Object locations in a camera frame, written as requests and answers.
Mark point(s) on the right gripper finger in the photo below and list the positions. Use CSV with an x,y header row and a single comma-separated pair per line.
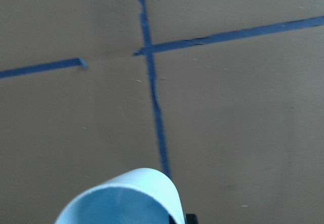
x,y
190,218

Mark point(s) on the light blue cup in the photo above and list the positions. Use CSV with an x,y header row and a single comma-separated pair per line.
x,y
143,195

